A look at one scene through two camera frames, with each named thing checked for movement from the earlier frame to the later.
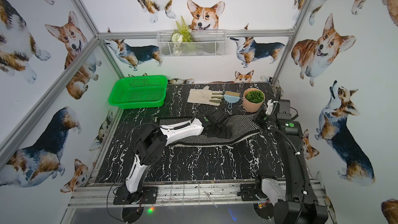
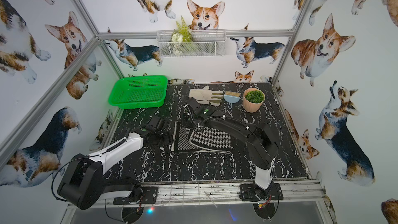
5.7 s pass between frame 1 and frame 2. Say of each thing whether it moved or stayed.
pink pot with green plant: stayed
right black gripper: moved
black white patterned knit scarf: moved
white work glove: stayed
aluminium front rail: stayed
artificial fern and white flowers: stayed
